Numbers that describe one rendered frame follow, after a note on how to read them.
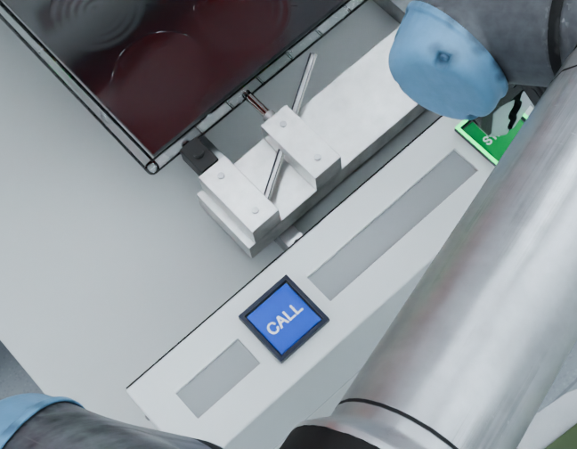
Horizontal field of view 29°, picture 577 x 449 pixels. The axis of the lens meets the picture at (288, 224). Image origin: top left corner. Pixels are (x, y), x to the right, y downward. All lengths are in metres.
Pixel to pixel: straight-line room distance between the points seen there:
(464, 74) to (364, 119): 0.47
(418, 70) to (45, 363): 0.59
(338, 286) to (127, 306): 0.26
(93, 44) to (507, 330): 0.77
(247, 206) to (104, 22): 0.27
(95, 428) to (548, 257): 0.22
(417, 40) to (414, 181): 0.35
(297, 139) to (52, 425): 0.61
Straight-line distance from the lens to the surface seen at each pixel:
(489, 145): 1.02
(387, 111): 1.13
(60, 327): 1.14
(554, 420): 1.09
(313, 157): 1.07
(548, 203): 0.52
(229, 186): 1.07
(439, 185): 1.01
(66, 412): 0.54
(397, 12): 1.24
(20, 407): 0.55
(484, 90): 0.67
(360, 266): 0.98
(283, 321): 0.95
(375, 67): 1.15
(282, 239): 1.10
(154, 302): 1.13
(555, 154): 0.54
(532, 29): 0.65
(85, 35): 1.19
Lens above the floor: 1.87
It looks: 67 degrees down
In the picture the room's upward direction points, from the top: 11 degrees counter-clockwise
